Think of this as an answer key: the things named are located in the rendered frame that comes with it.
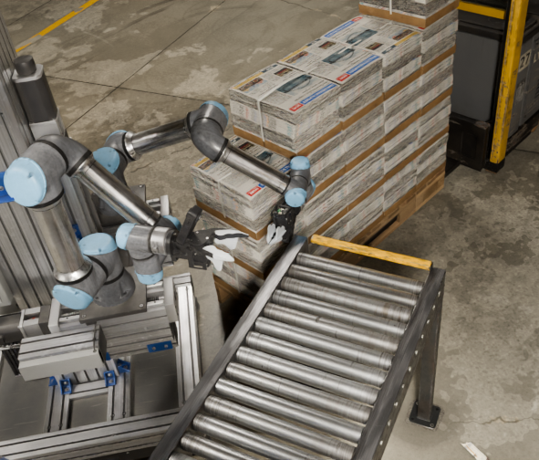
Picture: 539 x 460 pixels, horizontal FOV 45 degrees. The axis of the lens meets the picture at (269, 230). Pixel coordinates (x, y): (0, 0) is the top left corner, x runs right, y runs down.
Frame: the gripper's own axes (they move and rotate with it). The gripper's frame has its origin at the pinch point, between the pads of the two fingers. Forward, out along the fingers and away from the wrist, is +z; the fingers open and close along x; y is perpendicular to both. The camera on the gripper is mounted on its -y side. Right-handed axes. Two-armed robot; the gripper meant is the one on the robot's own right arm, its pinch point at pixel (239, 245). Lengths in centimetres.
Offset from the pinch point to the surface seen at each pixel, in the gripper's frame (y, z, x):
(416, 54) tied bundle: 4, 24, -171
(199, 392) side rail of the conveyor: 45.5, -12.1, 11.8
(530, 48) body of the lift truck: 22, 77, -244
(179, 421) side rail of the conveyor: 47, -14, 22
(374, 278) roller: 39, 29, -44
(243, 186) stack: 30, -30, -81
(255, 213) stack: 39, -24, -76
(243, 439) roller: 47, 5, 23
